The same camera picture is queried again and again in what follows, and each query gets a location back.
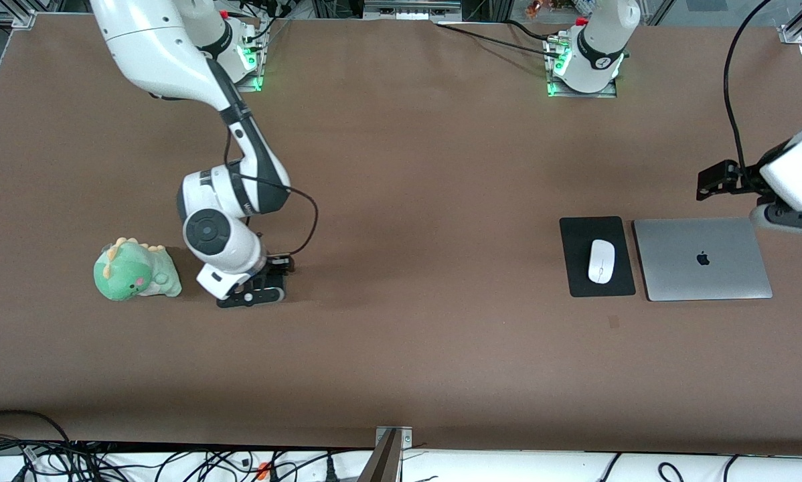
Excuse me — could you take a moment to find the white computer mouse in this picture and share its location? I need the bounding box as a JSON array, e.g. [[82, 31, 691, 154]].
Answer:
[[588, 239, 616, 285]]

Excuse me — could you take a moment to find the black mouse pad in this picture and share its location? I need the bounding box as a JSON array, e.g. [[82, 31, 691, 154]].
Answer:
[[559, 216, 637, 298]]

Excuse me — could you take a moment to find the grey closed laptop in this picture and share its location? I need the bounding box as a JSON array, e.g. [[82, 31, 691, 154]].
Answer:
[[632, 216, 774, 303]]

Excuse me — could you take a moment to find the green dinosaur plush toy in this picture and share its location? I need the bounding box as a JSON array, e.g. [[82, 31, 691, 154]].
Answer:
[[93, 237, 183, 302]]

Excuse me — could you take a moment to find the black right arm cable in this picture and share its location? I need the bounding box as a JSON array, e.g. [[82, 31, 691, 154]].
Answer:
[[223, 120, 320, 260]]

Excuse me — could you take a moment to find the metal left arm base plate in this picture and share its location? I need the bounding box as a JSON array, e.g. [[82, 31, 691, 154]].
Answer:
[[546, 75, 619, 100]]

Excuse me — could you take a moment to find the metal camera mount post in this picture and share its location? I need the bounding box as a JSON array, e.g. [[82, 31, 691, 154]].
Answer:
[[355, 426, 414, 482]]

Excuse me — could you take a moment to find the black cable on table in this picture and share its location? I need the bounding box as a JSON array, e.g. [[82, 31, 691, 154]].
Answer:
[[434, 20, 564, 56]]

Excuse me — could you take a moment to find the black looped floor cable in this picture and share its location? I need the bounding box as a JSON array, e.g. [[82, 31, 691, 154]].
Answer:
[[0, 410, 75, 469]]

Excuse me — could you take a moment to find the aluminium frame rail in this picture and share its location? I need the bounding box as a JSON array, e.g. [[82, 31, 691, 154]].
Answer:
[[362, 0, 463, 21]]

